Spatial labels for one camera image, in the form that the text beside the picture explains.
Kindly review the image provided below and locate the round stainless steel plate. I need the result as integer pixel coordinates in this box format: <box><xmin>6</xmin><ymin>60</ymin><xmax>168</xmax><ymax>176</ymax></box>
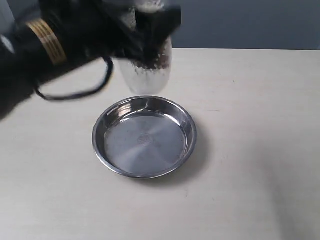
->
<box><xmin>91</xmin><ymin>96</ymin><xmax>197</xmax><ymax>179</ymax></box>

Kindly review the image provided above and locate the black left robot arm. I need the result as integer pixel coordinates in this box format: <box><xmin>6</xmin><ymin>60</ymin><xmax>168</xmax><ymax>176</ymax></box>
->
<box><xmin>0</xmin><ymin>0</ymin><xmax>182</xmax><ymax>119</ymax></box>

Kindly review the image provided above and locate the clear plastic shaker bottle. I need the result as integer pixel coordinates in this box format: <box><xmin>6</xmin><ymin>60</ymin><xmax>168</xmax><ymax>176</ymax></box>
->
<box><xmin>118</xmin><ymin>0</ymin><xmax>173</xmax><ymax>95</ymax></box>

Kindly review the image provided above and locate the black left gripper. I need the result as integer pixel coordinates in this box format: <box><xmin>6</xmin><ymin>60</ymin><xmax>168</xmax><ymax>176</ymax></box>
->
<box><xmin>90</xmin><ymin>0</ymin><xmax>182</xmax><ymax>68</ymax></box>

